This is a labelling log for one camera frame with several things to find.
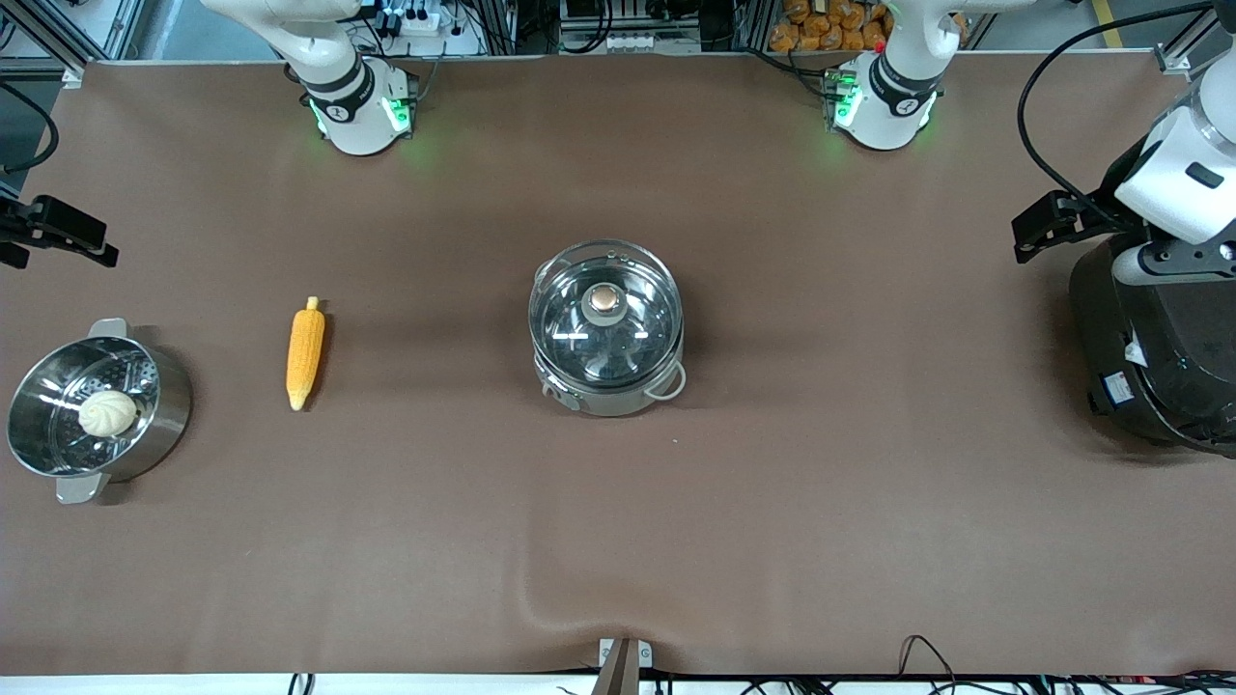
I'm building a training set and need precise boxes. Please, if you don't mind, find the white steamed bun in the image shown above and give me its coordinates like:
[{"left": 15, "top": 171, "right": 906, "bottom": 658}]
[{"left": 78, "top": 390, "right": 139, "bottom": 437}]

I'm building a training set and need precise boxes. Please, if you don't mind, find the black looped cable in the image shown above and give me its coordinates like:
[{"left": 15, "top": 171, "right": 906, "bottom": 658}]
[{"left": 898, "top": 634, "right": 959, "bottom": 682}]

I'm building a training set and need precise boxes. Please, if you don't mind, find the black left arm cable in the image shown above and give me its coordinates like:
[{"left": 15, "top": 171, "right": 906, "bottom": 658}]
[{"left": 1017, "top": 0, "right": 1236, "bottom": 209}]

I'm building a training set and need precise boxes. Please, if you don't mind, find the yellow corn cob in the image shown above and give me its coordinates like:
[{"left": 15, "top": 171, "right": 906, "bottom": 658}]
[{"left": 286, "top": 296, "right": 326, "bottom": 411}]

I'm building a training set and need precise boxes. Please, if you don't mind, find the black rice cooker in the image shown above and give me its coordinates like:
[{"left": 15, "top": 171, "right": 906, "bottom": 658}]
[{"left": 1069, "top": 232, "right": 1236, "bottom": 457}]

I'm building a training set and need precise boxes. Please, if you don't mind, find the white power strip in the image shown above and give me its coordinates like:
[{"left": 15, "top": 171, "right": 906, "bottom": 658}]
[{"left": 381, "top": 5, "right": 447, "bottom": 36}]

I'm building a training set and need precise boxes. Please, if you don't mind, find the brown table mat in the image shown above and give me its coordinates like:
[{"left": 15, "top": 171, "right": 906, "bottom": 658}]
[{"left": 0, "top": 53, "right": 1236, "bottom": 677}]

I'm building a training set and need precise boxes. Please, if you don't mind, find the steel steamer pot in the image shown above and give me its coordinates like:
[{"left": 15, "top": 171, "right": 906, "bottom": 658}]
[{"left": 7, "top": 319, "right": 193, "bottom": 505}]

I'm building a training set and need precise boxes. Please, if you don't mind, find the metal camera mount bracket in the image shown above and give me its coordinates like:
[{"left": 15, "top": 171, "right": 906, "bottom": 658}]
[{"left": 597, "top": 637, "right": 654, "bottom": 695}]

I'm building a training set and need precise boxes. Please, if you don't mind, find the steel pot with handles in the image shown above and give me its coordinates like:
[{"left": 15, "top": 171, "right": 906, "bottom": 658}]
[{"left": 528, "top": 239, "right": 688, "bottom": 418}]

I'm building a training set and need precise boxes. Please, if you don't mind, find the glass pot lid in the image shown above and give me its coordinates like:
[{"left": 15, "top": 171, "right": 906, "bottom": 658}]
[{"left": 529, "top": 241, "right": 684, "bottom": 389}]

